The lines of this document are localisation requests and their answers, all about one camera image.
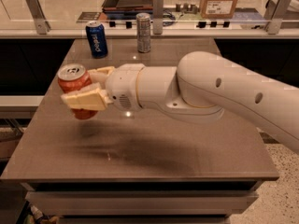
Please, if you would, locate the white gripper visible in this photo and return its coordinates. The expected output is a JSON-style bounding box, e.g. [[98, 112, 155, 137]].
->
[[61, 63, 145, 111]]

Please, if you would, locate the red coke can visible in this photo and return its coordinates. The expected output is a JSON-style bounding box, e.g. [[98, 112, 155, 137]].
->
[[57, 63, 97, 119]]

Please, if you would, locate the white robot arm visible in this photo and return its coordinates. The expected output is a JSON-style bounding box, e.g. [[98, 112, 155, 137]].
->
[[58, 51, 299, 153]]

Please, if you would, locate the blue pepsi can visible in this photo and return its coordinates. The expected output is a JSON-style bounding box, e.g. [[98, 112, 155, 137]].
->
[[85, 21, 108, 58]]

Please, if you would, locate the tall silver can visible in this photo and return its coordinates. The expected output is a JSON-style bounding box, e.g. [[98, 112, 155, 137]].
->
[[136, 13, 150, 53]]

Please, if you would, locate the white drawer front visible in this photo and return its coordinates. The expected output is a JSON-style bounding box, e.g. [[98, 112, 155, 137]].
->
[[26, 190, 258, 216]]

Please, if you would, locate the cardboard box with label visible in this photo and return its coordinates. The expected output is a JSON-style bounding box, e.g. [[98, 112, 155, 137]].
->
[[200, 0, 238, 19]]

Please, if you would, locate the left metal bracket post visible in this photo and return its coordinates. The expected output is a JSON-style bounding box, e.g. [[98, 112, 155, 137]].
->
[[25, 0, 50, 35]]

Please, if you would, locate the metal bracket post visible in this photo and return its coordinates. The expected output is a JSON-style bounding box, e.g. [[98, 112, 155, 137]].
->
[[25, 0, 50, 35], [152, 0, 164, 35], [264, 0, 291, 35]]

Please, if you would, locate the middle metal bracket post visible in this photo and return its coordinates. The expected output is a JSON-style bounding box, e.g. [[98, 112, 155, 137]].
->
[[152, 0, 164, 35]]

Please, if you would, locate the right metal bracket post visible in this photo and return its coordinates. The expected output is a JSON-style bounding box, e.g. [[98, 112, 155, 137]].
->
[[264, 0, 291, 35]]

